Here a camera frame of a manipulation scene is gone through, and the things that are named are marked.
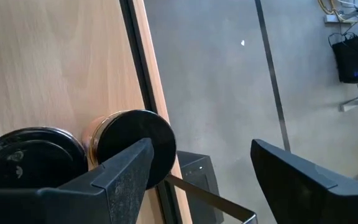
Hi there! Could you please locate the black equipment box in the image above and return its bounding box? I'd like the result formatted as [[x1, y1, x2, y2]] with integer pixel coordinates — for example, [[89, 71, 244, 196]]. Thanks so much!
[[328, 29, 358, 84]]

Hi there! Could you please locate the red spice jar black lid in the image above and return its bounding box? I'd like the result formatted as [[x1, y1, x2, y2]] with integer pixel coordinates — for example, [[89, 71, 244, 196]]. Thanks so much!
[[0, 126, 89, 190]]

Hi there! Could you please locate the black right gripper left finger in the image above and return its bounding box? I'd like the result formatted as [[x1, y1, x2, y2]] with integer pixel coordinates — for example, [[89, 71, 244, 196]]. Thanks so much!
[[0, 138, 155, 224]]

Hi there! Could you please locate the white power strip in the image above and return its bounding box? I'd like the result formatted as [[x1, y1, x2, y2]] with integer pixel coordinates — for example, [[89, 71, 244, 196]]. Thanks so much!
[[323, 12, 358, 25]]

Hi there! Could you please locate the black computer box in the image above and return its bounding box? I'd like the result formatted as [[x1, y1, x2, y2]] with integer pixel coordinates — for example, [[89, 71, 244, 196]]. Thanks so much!
[[176, 151, 225, 224]]

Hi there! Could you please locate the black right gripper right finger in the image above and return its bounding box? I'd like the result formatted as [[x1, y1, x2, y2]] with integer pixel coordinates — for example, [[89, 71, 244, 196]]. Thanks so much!
[[250, 139, 358, 224]]

